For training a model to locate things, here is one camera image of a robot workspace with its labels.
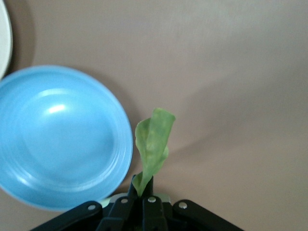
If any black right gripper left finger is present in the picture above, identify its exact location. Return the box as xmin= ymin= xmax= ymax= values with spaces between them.
xmin=31 ymin=174 xmax=141 ymax=231

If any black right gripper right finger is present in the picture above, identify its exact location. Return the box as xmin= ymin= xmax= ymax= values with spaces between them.
xmin=141 ymin=177 xmax=244 ymax=231

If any green lettuce leaf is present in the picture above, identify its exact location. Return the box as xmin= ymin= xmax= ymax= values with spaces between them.
xmin=132 ymin=107 xmax=176 ymax=195

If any light green round plate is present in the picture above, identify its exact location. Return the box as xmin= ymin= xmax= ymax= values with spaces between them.
xmin=98 ymin=192 xmax=172 ymax=209

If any blue round plate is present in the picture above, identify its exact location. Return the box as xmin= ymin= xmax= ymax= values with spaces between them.
xmin=0 ymin=64 xmax=134 ymax=212

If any beige round plate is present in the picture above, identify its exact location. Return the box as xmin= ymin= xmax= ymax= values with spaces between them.
xmin=0 ymin=0 xmax=13 ymax=80

